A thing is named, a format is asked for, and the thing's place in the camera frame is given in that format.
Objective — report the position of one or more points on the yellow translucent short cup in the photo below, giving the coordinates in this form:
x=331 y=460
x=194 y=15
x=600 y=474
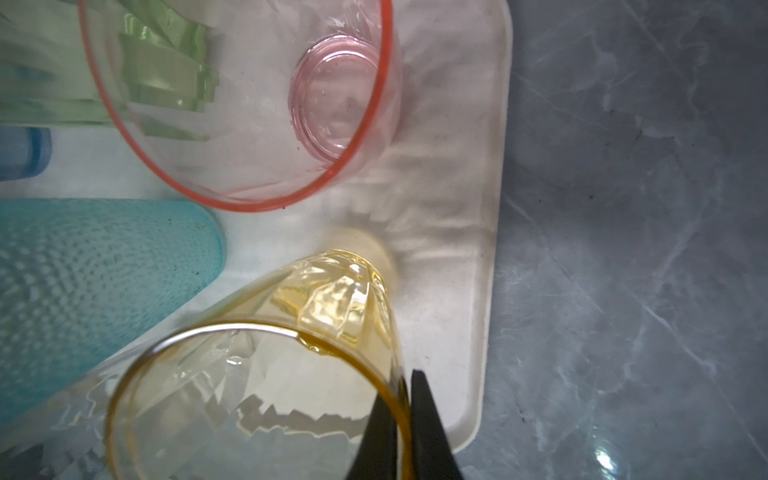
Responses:
x=276 y=381

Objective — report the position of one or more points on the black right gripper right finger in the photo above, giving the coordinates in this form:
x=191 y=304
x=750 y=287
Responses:
x=431 y=453

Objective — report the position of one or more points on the beige rectangular tray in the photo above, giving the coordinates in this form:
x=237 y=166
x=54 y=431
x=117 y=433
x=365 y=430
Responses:
x=426 y=211

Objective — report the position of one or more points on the blue translucent tall cup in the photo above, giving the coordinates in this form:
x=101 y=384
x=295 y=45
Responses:
x=25 y=152

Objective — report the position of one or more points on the pink translucent short cup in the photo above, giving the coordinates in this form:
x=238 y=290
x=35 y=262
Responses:
x=309 y=94

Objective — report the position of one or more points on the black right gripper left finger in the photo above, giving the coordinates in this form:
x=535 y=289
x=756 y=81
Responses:
x=376 y=458

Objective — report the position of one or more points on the teal translucent short cup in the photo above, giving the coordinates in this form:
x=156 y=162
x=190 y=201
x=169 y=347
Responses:
x=82 y=278

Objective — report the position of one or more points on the green translucent tall cup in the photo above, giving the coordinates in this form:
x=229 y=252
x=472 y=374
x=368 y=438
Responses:
x=66 y=63

